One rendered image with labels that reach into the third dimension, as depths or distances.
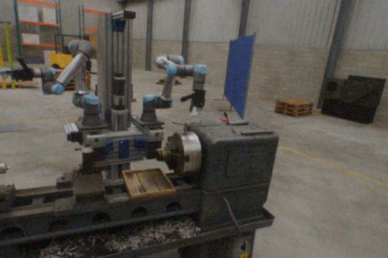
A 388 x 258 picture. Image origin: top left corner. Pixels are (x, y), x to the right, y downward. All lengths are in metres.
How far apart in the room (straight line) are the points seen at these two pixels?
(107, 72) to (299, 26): 11.20
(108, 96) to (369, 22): 10.51
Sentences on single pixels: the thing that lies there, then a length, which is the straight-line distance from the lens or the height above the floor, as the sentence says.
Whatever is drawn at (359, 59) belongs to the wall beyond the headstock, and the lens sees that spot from 11.64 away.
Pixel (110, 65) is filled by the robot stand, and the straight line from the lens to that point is 2.34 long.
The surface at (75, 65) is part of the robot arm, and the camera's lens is 2.09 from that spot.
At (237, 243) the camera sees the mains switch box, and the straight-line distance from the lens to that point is 2.22.
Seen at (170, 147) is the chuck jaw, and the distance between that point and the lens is 1.85.
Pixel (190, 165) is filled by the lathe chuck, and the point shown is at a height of 1.06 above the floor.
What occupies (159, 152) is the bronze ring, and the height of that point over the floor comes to 1.11.
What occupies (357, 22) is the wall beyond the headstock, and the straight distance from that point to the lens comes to 11.89.
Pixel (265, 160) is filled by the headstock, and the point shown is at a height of 1.06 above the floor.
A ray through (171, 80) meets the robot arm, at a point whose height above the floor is 1.55.
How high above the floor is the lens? 1.79
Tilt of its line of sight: 18 degrees down
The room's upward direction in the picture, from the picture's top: 5 degrees clockwise
